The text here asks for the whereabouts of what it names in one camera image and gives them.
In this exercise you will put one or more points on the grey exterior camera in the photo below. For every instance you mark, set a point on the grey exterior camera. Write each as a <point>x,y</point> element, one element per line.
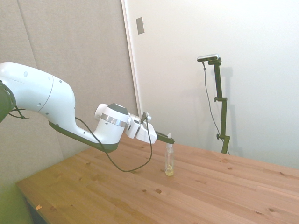
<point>208,57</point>

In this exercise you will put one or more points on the grey wall switch plate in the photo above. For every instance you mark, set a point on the grey wall switch plate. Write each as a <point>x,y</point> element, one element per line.
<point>140,25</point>

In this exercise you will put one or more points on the white door frame trim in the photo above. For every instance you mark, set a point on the white door frame trim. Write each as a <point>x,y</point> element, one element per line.
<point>132,58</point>

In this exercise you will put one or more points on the green chair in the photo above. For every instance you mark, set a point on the green chair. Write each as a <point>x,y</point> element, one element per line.
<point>11,205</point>

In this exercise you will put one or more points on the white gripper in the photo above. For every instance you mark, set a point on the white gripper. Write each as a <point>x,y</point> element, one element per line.
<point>146,134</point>

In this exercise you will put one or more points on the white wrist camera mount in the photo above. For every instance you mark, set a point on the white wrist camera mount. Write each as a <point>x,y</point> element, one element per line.
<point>133,126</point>

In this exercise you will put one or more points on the black camera stand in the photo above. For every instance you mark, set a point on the black camera stand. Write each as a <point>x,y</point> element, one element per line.
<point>222,109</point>

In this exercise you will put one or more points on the clear sanitizer spray bottle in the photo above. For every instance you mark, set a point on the clear sanitizer spray bottle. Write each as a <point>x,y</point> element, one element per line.
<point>169,161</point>

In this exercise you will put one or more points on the small orange tape scrap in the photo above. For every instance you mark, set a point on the small orange tape scrap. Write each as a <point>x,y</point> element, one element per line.
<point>38,206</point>

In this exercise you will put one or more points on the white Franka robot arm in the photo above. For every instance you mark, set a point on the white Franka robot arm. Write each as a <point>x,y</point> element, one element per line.
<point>58,102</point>

